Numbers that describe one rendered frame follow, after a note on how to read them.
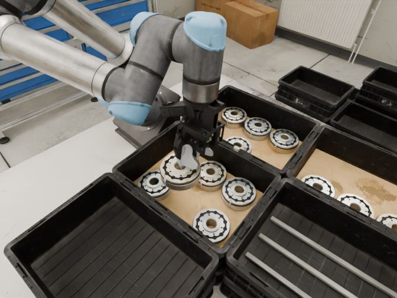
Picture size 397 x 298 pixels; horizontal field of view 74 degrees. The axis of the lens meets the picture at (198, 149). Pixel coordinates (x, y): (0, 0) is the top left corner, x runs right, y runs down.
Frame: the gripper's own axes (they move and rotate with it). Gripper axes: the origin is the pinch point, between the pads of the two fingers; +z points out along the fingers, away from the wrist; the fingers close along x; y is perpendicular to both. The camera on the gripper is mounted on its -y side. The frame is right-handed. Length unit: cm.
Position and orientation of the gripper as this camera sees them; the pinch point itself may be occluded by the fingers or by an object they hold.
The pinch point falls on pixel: (188, 161)
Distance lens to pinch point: 69.2
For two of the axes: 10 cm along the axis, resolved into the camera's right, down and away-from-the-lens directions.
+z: -0.7, 7.6, 6.5
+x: 6.3, -4.7, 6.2
